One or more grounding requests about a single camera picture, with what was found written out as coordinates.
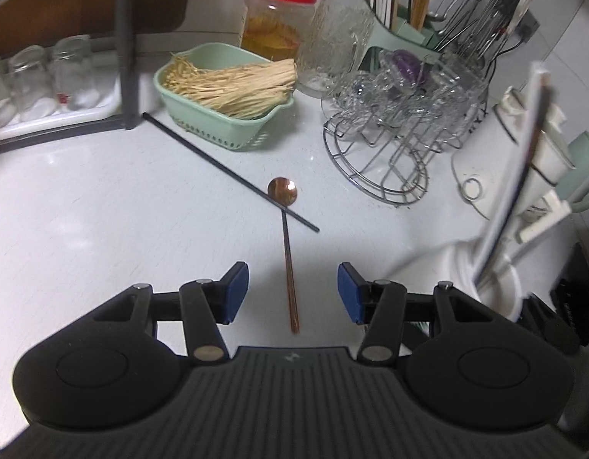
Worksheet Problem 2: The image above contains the green plastic basket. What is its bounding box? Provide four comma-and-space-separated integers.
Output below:
153, 42, 295, 153

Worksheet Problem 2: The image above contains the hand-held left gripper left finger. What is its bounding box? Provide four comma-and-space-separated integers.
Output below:
91, 260, 250, 363

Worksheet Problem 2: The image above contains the wire glass drying rack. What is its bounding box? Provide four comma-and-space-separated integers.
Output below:
321, 48, 488, 207

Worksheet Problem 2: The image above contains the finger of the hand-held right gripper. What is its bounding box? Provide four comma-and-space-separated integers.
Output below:
522, 291, 582, 357

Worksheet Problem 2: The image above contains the pale green container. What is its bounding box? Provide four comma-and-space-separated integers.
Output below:
557, 131, 589, 213

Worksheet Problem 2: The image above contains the clear glass goblet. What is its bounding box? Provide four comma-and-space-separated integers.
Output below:
333, 69, 395, 125
419, 57, 486, 120

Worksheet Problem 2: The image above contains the wooden cutting board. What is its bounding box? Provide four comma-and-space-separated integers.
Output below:
0, 0, 190, 60

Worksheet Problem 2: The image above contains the small clear drinking glass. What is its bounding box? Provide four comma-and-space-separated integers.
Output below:
8, 45, 54, 120
50, 36, 97, 111
0, 55, 15, 125

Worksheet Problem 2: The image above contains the green utensil holder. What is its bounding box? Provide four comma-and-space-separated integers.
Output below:
361, 0, 467, 72

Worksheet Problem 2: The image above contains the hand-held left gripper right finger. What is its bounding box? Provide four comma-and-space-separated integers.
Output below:
337, 262, 496, 363

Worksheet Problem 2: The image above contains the copper long-handled spoon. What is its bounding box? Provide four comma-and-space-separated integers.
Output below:
267, 177, 302, 334

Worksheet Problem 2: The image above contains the pile of pale thin sticks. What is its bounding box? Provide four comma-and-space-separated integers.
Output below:
163, 55, 297, 120

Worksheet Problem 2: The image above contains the white ceramic jar mug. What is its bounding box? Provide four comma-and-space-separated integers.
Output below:
378, 241, 531, 328

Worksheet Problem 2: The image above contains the clear jar with red lid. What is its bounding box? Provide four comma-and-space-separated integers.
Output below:
239, 0, 320, 60

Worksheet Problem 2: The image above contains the white electric cooking pot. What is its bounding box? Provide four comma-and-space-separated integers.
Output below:
451, 85, 589, 244

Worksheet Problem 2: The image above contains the white drip tray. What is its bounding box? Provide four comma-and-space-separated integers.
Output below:
0, 74, 128, 144

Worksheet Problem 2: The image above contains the tall textured glass mug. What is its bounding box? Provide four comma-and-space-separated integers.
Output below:
297, 0, 375, 99

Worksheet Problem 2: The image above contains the set of hanging steel utensils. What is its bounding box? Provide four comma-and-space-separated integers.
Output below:
438, 0, 541, 55

